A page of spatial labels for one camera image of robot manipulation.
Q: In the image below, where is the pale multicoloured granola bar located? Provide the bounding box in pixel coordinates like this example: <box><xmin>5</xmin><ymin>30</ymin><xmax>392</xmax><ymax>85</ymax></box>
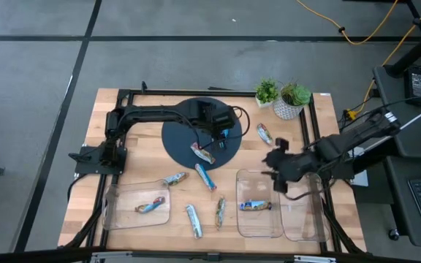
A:
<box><xmin>256</xmin><ymin>123</ymin><xmax>275</xmax><ymax>146</ymax></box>

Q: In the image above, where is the red green blue granola bar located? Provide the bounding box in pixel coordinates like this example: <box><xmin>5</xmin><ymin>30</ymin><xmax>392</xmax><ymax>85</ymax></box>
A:
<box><xmin>194</xmin><ymin>162</ymin><xmax>218</xmax><ymax>192</ymax></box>

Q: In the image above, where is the blue oatmeal raisin granola bar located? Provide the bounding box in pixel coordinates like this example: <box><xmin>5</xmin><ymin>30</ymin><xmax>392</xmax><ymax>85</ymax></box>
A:
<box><xmin>238</xmin><ymin>199</ymin><xmax>273</xmax><ymax>213</ymax></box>

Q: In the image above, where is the blue orange granola bar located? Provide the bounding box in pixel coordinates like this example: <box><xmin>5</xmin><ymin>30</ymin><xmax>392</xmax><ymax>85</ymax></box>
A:
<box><xmin>134</xmin><ymin>196</ymin><xmax>167</xmax><ymax>215</ymax></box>

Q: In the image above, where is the black horizontal frame bar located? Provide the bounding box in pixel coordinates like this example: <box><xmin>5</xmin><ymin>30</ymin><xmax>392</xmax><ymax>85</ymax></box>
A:
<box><xmin>0</xmin><ymin>246</ymin><xmax>421</xmax><ymax>263</ymax></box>

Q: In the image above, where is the clear plastic bin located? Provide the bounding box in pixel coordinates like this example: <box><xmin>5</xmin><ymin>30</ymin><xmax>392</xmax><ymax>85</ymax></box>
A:
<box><xmin>102</xmin><ymin>178</ymin><xmax>172</xmax><ymax>232</ymax></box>
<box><xmin>235</xmin><ymin>168</ymin><xmax>285</xmax><ymax>239</ymax></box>
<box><xmin>278</xmin><ymin>172</ymin><xmax>331</xmax><ymax>243</ymax></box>

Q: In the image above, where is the black caster wheel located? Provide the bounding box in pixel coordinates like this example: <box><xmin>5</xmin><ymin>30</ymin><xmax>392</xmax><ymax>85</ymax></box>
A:
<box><xmin>387</xmin><ymin>227</ymin><xmax>402</xmax><ymax>243</ymax></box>

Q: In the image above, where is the small green plant white pot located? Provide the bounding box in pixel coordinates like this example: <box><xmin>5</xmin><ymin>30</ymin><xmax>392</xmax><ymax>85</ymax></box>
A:
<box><xmin>254</xmin><ymin>77</ymin><xmax>280</xmax><ymax>109</ymax></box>

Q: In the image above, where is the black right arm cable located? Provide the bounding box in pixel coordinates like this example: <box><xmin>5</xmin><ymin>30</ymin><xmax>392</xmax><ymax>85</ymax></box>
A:
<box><xmin>283</xmin><ymin>177</ymin><xmax>339</xmax><ymax>202</ymax></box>

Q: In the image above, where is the white multicoloured granola bar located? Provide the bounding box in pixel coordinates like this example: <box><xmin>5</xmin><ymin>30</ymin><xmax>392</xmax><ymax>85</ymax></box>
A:
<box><xmin>185</xmin><ymin>203</ymin><xmax>204</xmax><ymax>240</ymax></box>

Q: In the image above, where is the black power adapter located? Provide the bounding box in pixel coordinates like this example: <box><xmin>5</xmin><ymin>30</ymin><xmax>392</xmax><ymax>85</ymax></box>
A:
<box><xmin>403</xmin><ymin>66</ymin><xmax>421</xmax><ymax>108</ymax></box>

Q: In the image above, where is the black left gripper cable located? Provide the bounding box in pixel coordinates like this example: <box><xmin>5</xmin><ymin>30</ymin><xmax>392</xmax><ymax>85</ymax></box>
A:
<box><xmin>228</xmin><ymin>104</ymin><xmax>251</xmax><ymax>142</ymax></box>

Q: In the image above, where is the black aluminium table frame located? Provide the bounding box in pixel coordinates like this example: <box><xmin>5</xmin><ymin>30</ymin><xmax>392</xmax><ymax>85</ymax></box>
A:
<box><xmin>58</xmin><ymin>80</ymin><xmax>367</xmax><ymax>256</ymax></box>

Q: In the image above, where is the green brown granola bar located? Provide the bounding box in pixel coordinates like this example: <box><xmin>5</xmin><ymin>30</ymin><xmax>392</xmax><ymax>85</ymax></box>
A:
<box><xmin>162</xmin><ymin>172</ymin><xmax>190</xmax><ymax>186</ymax></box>

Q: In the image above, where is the black stand leg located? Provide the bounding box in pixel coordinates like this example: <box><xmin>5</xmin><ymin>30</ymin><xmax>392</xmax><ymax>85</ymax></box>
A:
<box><xmin>384</xmin><ymin>0</ymin><xmax>421</xmax><ymax>79</ymax></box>

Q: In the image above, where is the round dark ribbed mat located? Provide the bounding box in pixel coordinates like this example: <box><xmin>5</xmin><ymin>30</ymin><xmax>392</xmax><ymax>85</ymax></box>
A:
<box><xmin>161</xmin><ymin>96</ymin><xmax>243</xmax><ymax>172</ymax></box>

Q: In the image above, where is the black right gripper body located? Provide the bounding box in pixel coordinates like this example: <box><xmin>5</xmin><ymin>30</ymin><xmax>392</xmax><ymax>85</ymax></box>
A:
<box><xmin>261</xmin><ymin>148</ymin><xmax>323</xmax><ymax>183</ymax></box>

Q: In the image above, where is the red white granola bar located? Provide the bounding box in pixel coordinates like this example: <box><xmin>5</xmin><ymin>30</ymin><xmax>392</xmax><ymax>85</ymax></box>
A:
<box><xmin>189</xmin><ymin>142</ymin><xmax>216</xmax><ymax>165</ymax></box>

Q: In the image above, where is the yellow extension cable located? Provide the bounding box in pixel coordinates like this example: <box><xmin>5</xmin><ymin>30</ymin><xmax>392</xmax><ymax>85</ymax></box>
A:
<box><xmin>344</xmin><ymin>0</ymin><xmax>421</xmax><ymax>122</ymax></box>
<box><xmin>295</xmin><ymin>0</ymin><xmax>400</xmax><ymax>47</ymax></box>

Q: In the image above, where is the green orange granola bar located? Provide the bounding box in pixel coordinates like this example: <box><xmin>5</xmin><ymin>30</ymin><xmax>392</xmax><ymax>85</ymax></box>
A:
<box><xmin>215</xmin><ymin>195</ymin><xmax>227</xmax><ymax>231</ymax></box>

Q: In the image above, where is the succulent in patterned white pot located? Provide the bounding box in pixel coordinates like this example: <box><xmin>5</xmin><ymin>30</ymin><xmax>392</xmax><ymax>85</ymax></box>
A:
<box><xmin>272</xmin><ymin>82</ymin><xmax>312</xmax><ymax>121</ymax></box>

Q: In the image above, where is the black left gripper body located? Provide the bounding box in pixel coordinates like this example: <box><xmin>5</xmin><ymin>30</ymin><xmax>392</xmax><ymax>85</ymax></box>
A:
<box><xmin>191</xmin><ymin>99</ymin><xmax>238</xmax><ymax>134</ymax></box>

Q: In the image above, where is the silver aluminium bracket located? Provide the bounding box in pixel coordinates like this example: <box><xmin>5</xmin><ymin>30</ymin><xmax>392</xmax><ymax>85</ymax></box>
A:
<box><xmin>293</xmin><ymin>254</ymin><xmax>338</xmax><ymax>263</ymax></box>
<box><xmin>91</xmin><ymin>251</ymin><xmax>135</xmax><ymax>263</ymax></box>

